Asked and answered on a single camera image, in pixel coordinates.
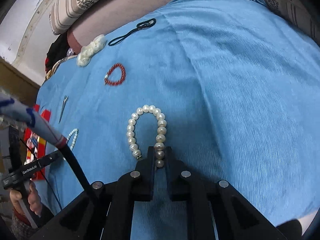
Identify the blue towel bedspread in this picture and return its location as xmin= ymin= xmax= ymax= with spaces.
xmin=36 ymin=0 xmax=319 ymax=225

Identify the dark clothes pile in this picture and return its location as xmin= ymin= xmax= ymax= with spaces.
xmin=45 ymin=33 xmax=76 ymax=81

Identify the black elastic hair tie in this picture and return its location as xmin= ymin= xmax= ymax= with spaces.
xmin=107 ymin=17 xmax=157 ymax=47

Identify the red tray box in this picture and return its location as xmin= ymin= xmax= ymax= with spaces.
xmin=23 ymin=104 xmax=51 ymax=164

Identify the red bead bracelet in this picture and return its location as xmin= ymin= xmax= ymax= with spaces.
xmin=103 ymin=63 xmax=126 ymax=87

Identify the person left forearm sleeve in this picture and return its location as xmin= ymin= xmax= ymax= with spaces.
xmin=11 ymin=197 xmax=54 ymax=239

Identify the person left hand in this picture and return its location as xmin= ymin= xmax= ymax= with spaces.
xmin=9 ymin=179 xmax=43 ymax=217

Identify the small white pearl necklace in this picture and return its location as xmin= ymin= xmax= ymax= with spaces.
xmin=62 ymin=128 xmax=79 ymax=160

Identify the silver metal hair clip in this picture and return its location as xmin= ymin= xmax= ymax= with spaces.
xmin=59 ymin=96 xmax=68 ymax=123

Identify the pink folded quilt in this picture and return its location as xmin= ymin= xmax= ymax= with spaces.
xmin=67 ymin=0 xmax=171 ymax=53

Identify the striped floral pillow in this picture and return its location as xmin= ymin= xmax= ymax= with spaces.
xmin=49 ymin=0 xmax=99 ymax=35

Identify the cream white scrunchie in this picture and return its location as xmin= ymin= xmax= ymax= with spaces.
xmin=76 ymin=34 xmax=107 ymax=67

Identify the large white pearl bracelet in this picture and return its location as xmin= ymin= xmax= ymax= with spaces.
xmin=126 ymin=104 xmax=168 ymax=169

